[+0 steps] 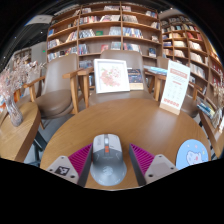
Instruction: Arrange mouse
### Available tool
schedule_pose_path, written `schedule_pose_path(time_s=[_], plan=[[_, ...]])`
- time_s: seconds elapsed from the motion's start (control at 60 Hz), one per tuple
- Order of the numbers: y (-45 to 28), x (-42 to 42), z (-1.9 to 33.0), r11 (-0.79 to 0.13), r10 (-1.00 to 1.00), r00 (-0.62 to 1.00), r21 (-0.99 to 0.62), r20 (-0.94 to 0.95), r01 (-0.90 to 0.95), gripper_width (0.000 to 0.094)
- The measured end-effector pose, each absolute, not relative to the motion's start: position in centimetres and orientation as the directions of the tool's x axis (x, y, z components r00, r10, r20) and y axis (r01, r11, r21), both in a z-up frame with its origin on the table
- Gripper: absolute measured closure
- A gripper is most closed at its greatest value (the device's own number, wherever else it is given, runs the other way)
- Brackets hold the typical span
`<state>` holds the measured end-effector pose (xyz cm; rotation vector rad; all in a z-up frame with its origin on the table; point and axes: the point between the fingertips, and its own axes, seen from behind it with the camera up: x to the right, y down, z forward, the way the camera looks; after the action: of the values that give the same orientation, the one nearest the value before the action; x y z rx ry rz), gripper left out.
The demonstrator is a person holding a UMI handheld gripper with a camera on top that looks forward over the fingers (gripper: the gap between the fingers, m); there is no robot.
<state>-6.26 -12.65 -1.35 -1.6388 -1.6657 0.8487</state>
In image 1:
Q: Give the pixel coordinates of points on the small white sign stand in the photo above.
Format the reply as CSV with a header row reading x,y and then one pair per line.
x,y
221,124

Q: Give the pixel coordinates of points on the beige wooden-arm armchair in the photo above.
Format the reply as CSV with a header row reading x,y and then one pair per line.
x,y
190,106
53,100
133,60

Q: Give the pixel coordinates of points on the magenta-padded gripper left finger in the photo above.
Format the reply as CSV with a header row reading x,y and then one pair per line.
x,y
78,160

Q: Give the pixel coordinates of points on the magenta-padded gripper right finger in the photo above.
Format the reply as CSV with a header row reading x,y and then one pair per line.
x,y
143,160

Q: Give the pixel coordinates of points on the white framed flower picture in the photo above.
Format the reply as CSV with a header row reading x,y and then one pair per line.
x,y
111,76

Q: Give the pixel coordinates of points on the round light blue mouse pad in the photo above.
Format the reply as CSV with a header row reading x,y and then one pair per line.
x,y
192,155

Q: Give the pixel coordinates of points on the glass vase with dried flowers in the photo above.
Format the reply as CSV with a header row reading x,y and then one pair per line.
x,y
216,118

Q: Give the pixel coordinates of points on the curved wooden bookshelf unit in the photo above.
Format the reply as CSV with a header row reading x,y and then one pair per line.
x,y
193,53

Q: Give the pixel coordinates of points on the distant wooden bookshelf unit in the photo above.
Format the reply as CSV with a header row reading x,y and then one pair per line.
x,y
22,55

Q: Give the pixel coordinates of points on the stack of blue books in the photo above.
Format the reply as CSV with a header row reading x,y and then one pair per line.
x,y
205,109

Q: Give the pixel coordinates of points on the grey computer mouse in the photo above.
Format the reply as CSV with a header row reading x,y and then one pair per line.
x,y
108,166

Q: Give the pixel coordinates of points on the wide wooden bookshelf unit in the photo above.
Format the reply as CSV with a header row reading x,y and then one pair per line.
x,y
103,31

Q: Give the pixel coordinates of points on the white red-print sign stand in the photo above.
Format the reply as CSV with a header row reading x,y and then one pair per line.
x,y
175,86

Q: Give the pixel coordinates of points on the dark cover book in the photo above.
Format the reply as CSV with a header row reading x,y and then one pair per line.
x,y
135,78

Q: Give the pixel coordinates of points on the glass vase with pink flowers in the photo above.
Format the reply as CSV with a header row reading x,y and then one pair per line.
x,y
14,115

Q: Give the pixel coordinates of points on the round wooden side table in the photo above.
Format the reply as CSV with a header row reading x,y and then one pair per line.
x,y
16,136
216,140

